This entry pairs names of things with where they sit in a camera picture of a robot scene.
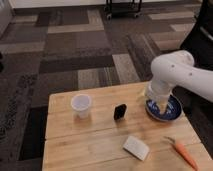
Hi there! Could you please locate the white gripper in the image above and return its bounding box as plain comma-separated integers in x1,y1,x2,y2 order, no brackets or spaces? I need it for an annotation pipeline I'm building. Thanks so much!
145,80,174,111

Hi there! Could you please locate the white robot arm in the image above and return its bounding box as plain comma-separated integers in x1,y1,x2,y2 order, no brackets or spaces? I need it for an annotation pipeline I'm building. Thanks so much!
145,50,213,103

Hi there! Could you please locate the blue patterned plate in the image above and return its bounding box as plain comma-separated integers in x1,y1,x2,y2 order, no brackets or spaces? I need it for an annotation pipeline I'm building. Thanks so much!
145,95,182,122

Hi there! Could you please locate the small black block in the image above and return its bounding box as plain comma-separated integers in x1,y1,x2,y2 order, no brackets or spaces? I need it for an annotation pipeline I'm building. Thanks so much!
114,104,127,120

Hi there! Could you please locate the orange carrot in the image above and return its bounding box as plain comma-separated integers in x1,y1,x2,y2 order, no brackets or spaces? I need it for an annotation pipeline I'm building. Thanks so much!
166,136,199,171

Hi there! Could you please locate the black office chair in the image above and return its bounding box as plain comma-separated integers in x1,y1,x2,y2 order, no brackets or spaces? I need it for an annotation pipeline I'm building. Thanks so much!
180,0,213,71

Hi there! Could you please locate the white plastic cup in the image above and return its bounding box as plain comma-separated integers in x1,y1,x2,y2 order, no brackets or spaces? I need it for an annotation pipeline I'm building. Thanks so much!
71,94,92,119

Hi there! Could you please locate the black rolling cart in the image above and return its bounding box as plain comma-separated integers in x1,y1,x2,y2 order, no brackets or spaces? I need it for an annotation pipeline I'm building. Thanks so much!
104,0,142,20

